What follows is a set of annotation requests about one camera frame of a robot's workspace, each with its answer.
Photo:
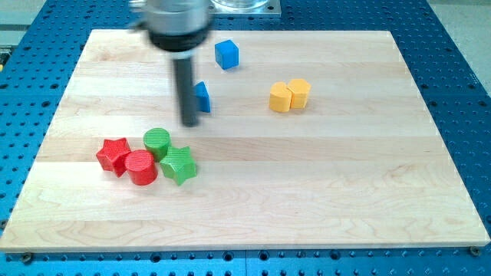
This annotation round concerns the green cylinder block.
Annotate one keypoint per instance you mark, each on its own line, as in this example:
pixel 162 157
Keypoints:
pixel 157 141

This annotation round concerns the blue triangle block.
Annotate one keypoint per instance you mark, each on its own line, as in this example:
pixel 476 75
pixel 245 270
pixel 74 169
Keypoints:
pixel 202 97

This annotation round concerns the red star block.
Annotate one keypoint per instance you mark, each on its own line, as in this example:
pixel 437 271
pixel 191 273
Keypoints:
pixel 112 156

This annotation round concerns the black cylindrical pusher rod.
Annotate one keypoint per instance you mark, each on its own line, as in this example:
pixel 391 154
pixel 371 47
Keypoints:
pixel 183 73

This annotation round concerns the blue perforated table plate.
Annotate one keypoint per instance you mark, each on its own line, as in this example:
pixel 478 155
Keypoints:
pixel 38 71

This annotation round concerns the yellow hexagon block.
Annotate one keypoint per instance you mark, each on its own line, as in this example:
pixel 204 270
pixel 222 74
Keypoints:
pixel 300 89

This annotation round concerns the yellow heart block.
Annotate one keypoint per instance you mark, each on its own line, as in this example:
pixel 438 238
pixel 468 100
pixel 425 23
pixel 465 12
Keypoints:
pixel 280 97

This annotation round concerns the red cylinder block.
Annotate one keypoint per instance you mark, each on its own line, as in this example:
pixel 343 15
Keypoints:
pixel 141 167

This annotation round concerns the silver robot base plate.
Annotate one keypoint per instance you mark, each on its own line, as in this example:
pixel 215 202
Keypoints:
pixel 264 8

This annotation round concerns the green star block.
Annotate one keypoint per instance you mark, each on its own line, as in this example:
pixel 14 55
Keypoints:
pixel 178 164

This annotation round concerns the blue cube block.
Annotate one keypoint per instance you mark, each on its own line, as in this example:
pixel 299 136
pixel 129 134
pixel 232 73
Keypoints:
pixel 227 54

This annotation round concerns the wooden board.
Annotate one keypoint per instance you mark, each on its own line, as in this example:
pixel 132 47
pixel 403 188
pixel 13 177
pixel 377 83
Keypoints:
pixel 363 165

